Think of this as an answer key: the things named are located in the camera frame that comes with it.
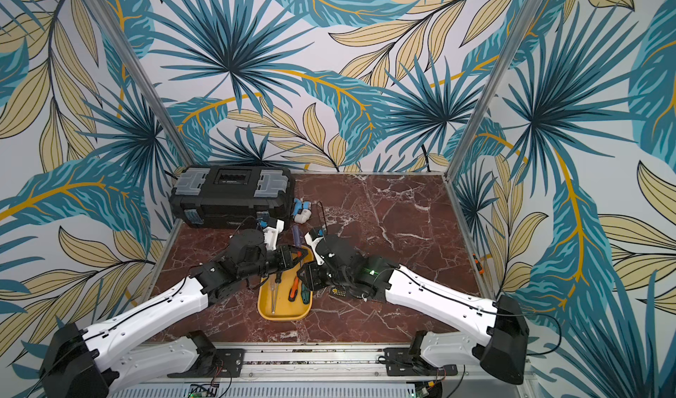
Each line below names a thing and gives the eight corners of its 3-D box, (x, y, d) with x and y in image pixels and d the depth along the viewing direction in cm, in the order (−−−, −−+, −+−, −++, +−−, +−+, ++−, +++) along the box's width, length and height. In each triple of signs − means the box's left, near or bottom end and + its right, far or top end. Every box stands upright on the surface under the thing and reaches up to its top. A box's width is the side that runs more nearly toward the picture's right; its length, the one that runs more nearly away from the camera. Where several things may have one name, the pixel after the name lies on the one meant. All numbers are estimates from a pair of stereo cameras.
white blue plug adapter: (291, 223, 104) (290, 220, 102) (294, 201, 111) (294, 197, 109) (311, 224, 104) (310, 220, 102) (312, 201, 111) (312, 197, 109)
